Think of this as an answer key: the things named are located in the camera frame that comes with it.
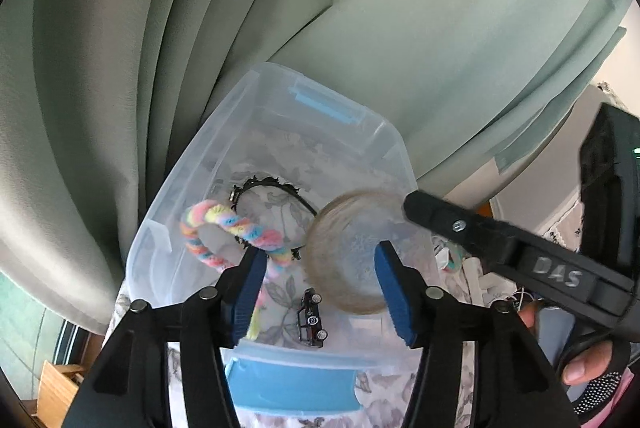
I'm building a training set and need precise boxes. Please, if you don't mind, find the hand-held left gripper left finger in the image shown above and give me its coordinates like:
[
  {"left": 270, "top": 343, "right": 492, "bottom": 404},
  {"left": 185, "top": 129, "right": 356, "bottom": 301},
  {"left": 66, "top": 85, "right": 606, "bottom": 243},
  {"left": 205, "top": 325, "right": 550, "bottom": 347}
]
[{"left": 62, "top": 250, "right": 268, "bottom": 428}]

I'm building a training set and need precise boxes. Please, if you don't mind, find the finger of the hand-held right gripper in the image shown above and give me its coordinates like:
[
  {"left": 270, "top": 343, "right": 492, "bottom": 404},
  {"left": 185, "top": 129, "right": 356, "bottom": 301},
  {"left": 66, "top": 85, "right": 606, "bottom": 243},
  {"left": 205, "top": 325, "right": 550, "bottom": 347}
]
[{"left": 404, "top": 189, "right": 637, "bottom": 332}]

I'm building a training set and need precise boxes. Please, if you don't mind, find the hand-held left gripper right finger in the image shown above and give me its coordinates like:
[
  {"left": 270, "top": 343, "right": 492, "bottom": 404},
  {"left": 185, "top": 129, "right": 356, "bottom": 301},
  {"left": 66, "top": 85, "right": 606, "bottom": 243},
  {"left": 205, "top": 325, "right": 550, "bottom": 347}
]
[{"left": 374, "top": 240, "right": 581, "bottom": 428}]

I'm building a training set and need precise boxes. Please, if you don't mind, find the clear plastic storage container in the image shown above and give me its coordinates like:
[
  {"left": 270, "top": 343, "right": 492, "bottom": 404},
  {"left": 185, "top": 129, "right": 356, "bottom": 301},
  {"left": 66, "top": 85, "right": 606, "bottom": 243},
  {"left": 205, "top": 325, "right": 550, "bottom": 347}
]
[{"left": 125, "top": 62, "right": 436, "bottom": 416}]

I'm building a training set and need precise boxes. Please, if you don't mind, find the person's right hand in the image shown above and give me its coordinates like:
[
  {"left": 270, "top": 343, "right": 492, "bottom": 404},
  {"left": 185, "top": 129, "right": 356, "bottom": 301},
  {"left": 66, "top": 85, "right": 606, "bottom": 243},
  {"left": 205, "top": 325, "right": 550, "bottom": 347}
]
[{"left": 517, "top": 300, "right": 633, "bottom": 416}]

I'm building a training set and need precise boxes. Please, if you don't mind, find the white power strip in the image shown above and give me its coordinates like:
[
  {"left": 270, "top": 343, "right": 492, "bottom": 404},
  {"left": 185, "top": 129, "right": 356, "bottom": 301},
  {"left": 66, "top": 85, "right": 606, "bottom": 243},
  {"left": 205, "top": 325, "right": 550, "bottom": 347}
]
[{"left": 460, "top": 253, "right": 501, "bottom": 304}]

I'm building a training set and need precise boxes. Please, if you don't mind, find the black toy car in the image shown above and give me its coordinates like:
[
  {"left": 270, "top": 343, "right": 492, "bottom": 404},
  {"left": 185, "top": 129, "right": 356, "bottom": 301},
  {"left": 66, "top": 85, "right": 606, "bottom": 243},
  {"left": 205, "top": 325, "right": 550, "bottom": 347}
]
[{"left": 297, "top": 288, "right": 328, "bottom": 349}]

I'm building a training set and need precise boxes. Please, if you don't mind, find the pastel rainbow twisted headband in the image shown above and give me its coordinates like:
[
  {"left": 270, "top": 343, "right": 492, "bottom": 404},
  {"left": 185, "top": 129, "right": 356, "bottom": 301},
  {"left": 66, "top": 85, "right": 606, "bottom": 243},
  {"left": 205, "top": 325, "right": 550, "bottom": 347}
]
[{"left": 180, "top": 202, "right": 293, "bottom": 341}]

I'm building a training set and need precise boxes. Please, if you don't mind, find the black decorated headband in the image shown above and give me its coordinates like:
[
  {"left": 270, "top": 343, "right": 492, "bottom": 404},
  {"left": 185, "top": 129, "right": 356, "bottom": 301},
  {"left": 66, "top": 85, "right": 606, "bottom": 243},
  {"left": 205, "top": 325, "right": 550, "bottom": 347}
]
[{"left": 230, "top": 175, "right": 318, "bottom": 261}]

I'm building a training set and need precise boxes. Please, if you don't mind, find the grey floral bedsheet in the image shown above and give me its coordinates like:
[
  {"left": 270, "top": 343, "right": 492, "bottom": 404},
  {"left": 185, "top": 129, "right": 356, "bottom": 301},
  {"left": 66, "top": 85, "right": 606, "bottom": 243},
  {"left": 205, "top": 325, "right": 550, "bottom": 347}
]
[{"left": 112, "top": 158, "right": 481, "bottom": 428}]

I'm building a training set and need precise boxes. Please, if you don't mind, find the light wooden crate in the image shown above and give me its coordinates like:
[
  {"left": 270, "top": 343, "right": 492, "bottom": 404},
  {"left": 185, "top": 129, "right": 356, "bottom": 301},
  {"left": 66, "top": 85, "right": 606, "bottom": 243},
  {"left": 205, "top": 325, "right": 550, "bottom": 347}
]
[{"left": 32, "top": 360, "right": 86, "bottom": 419}]

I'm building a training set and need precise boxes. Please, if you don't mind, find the grey-green curtain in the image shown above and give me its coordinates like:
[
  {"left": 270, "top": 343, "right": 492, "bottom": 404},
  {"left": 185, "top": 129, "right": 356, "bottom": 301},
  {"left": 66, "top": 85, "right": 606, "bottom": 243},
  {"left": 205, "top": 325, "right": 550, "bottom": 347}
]
[{"left": 0, "top": 0, "right": 640, "bottom": 339}]

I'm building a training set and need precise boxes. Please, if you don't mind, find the pastel hair tie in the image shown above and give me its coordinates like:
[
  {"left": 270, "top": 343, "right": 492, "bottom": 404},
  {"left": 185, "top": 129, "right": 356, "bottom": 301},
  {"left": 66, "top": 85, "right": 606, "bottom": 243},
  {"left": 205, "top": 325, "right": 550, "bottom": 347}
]
[{"left": 440, "top": 243, "right": 466, "bottom": 274}]

